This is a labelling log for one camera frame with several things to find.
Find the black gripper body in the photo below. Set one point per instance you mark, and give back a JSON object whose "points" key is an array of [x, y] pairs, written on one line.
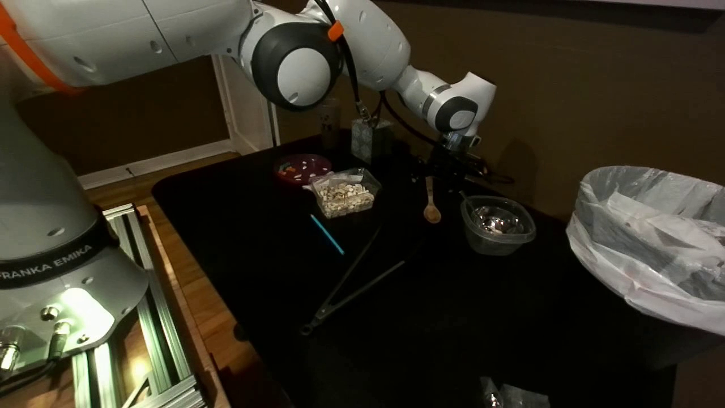
{"points": [[464, 161]]}

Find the wooden spoon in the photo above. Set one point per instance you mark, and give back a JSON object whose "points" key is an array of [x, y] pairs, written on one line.
{"points": [[431, 213]]}

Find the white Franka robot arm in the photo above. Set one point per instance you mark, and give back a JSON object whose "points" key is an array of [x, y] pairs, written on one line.
{"points": [[113, 36]]}

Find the clear rectangular container with popcorn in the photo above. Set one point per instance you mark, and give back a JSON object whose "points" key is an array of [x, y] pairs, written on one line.
{"points": [[345, 197]]}

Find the patterned tissue box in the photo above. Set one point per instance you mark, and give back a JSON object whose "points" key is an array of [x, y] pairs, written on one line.
{"points": [[363, 143]]}

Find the thin blue straw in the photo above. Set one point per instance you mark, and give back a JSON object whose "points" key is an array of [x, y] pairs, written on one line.
{"points": [[327, 235]]}

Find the long metal tongs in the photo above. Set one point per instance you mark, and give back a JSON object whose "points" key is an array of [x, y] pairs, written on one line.
{"points": [[354, 281]]}

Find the red bowl with candies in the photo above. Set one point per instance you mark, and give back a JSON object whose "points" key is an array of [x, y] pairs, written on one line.
{"points": [[301, 169]]}

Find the trash bin with white bag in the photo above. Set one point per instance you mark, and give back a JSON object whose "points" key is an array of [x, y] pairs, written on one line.
{"points": [[649, 235]]}

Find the wooden base board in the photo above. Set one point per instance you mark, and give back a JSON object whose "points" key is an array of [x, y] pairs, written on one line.
{"points": [[192, 319]]}

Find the aluminium profile base frame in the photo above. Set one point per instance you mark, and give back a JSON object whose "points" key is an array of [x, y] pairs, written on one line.
{"points": [[154, 341]]}

